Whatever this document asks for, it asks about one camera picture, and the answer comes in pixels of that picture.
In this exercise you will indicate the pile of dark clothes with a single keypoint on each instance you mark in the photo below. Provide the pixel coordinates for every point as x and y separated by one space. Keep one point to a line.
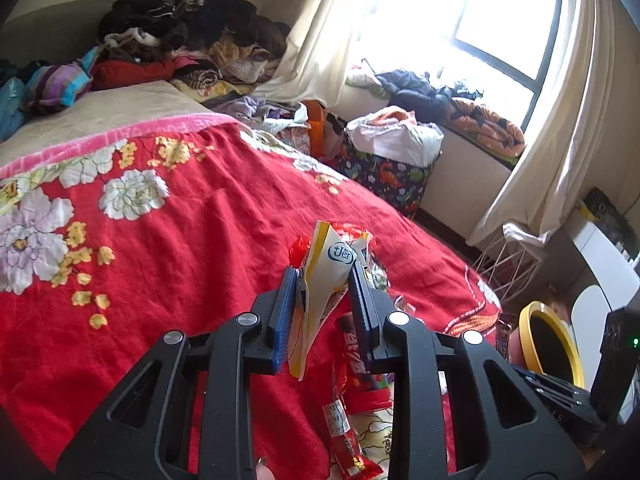
210 15

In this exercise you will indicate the cream curtain beside bed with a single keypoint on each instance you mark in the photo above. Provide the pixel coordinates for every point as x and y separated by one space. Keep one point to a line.
320 35

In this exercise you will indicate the lavender and white clothes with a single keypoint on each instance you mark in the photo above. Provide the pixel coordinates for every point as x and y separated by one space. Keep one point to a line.
255 110

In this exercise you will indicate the dark brown bag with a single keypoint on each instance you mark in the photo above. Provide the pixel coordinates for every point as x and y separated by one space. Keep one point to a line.
607 215

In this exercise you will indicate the long red snack wrapper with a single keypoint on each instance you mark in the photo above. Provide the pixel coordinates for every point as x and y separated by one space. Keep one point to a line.
340 425

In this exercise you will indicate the orange bag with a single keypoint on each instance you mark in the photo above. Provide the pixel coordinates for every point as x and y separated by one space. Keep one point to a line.
315 125

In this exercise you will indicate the pink patterned fabric bag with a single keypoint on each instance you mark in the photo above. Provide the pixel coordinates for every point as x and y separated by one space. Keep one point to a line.
292 140

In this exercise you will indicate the red candy tube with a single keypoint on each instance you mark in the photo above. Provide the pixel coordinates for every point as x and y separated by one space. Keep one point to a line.
367 397

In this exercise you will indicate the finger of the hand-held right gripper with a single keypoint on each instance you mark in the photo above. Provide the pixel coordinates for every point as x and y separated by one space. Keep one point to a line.
550 382
575 417

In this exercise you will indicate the cream curtain beside dresser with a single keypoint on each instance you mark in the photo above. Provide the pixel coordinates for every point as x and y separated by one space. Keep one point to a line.
565 135

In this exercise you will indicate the dark floral storage bag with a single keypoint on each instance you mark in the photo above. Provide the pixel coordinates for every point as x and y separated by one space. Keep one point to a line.
390 180

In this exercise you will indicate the grey headboard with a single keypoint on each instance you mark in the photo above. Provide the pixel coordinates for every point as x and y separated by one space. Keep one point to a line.
50 30

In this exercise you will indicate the yellow and white wrapper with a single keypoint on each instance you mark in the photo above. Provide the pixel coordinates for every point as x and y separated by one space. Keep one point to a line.
320 285

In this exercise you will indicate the green and black wrapper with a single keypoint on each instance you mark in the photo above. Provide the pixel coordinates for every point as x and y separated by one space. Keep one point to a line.
381 277

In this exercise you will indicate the yellow-rimmed black trash bin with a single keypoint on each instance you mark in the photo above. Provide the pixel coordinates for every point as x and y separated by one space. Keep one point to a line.
550 345

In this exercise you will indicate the black framed window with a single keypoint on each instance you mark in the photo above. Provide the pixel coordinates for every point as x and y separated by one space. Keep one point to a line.
505 15

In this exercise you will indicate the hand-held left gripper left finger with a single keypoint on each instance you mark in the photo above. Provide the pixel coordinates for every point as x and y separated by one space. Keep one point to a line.
282 320

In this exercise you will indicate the person's left hand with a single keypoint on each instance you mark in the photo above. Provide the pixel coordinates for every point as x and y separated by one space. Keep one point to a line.
265 473

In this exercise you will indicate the orange patterned quilt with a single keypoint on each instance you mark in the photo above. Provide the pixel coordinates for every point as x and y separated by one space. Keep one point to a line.
487 127

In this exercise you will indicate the purple striped cloth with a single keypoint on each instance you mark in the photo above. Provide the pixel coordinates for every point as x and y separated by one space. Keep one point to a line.
57 87

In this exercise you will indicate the white dresser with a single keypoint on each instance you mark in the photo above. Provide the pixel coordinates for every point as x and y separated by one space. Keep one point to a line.
592 310

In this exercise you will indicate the tiger print blanket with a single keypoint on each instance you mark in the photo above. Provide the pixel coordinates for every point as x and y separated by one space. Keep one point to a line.
197 80

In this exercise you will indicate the orange cloth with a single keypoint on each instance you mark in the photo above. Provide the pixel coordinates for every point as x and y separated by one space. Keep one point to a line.
392 116

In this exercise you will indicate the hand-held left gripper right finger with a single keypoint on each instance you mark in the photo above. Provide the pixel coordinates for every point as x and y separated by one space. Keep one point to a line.
362 320

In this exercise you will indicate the red folded cloth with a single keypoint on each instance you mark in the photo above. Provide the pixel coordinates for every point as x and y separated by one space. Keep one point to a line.
135 72

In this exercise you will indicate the light blue cloth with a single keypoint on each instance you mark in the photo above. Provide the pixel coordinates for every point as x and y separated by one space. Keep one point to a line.
12 107

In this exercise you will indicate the beige bed sheet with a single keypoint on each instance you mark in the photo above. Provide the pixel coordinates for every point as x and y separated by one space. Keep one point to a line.
125 105

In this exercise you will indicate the white dressing table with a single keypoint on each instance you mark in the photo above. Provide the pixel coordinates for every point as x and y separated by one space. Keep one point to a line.
595 245

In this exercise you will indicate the dark snack wrapper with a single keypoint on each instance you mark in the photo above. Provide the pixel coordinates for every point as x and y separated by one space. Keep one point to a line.
504 332

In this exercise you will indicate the red floral blanket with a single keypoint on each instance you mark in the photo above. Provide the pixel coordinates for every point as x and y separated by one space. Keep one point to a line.
200 260

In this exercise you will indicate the white cloth on stool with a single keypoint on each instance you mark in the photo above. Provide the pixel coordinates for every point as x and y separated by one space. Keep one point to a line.
525 235

